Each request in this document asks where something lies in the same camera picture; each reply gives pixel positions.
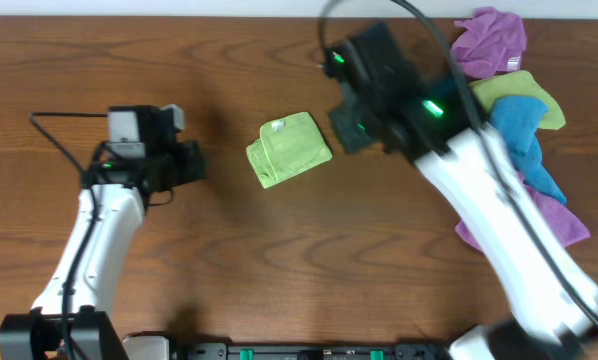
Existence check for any light green cloth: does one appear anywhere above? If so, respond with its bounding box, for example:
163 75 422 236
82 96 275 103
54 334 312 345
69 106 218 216
246 112 333 189

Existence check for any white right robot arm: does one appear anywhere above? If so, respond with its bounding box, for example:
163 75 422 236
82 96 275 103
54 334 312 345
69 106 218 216
333 75 598 359

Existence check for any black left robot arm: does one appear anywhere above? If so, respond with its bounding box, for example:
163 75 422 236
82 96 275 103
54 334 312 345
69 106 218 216
0 141 204 360

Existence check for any olive green cloth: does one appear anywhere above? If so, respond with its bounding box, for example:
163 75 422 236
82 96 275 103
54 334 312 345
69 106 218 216
469 70 566 130

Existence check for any small purple cloth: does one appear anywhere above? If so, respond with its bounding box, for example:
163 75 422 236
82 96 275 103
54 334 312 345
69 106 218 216
451 7 527 79

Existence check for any blue cloth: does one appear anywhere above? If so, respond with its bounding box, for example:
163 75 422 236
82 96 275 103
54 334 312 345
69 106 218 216
490 96 567 205

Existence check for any large purple cloth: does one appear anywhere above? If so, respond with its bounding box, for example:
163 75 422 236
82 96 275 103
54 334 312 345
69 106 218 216
454 172 591 253

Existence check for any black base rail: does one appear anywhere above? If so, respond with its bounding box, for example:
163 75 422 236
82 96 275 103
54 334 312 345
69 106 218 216
121 332 460 360

